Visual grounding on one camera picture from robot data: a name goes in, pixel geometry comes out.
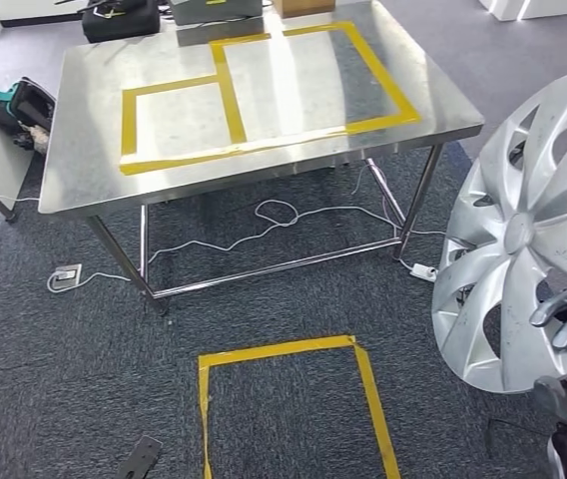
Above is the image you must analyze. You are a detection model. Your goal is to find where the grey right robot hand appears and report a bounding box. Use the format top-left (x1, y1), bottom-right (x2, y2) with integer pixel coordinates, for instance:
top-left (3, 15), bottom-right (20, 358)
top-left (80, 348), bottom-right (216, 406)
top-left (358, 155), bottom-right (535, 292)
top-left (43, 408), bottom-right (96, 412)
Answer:
top-left (529, 290), bottom-right (567, 424)

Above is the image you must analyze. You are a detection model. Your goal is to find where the silver wheel hubcap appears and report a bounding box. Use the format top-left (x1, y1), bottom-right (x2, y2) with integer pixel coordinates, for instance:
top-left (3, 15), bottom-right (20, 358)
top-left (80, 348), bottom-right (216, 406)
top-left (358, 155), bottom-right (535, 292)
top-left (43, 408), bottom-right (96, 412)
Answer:
top-left (431, 66), bottom-right (567, 396)

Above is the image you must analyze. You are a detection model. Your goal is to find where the stainless steel workbench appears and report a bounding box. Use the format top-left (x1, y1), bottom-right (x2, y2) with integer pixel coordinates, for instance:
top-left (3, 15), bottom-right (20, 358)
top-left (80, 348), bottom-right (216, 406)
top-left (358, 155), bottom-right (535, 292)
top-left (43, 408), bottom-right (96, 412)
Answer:
top-left (37, 0), bottom-right (485, 317)

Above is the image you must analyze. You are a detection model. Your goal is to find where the white power strip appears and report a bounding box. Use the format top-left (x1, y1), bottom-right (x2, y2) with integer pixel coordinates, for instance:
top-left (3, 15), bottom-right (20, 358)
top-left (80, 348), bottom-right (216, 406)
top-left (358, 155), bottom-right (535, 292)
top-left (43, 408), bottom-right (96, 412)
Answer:
top-left (410, 261), bottom-right (438, 284)

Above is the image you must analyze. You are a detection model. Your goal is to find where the brown cardboard box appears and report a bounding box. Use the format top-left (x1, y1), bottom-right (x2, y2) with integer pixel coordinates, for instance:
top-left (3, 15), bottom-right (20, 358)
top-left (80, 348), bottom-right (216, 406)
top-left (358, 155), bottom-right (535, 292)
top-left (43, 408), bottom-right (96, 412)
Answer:
top-left (272, 0), bottom-right (337, 19)

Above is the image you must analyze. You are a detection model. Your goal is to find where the grey laptop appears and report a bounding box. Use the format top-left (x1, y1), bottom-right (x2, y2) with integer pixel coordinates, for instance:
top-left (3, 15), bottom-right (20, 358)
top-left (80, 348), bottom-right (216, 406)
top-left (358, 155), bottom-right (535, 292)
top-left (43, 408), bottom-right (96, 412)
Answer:
top-left (168, 0), bottom-right (263, 26)

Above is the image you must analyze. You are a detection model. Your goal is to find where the black equipment case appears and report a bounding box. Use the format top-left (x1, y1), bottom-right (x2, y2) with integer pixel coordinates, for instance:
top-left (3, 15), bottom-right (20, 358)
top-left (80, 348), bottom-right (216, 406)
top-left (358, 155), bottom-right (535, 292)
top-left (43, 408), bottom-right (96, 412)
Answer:
top-left (81, 0), bottom-right (161, 45)

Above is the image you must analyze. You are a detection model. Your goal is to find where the metal floor socket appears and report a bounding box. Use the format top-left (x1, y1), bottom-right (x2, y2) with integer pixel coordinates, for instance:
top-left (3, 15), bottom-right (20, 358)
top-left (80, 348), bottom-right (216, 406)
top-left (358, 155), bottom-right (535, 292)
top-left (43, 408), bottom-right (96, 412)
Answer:
top-left (52, 262), bottom-right (84, 287)

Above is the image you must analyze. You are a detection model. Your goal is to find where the white floor cable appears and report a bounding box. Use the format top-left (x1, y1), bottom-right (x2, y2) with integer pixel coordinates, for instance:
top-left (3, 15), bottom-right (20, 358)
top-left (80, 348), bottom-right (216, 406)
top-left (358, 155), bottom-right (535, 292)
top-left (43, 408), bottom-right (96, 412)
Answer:
top-left (0, 195), bottom-right (40, 245)
top-left (46, 162), bottom-right (447, 295)

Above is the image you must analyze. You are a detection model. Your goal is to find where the black left wrist bracket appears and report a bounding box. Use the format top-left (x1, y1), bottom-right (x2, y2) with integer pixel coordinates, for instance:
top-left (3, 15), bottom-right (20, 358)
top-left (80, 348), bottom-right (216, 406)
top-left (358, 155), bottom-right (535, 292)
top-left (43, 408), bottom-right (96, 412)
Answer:
top-left (116, 436), bottom-right (162, 479)

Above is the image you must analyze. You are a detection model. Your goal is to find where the black bag teal strap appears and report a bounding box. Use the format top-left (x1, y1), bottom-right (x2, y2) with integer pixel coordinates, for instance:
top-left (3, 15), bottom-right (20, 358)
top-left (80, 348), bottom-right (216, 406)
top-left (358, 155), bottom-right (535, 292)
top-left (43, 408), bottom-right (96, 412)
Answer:
top-left (0, 77), bottom-right (58, 156)

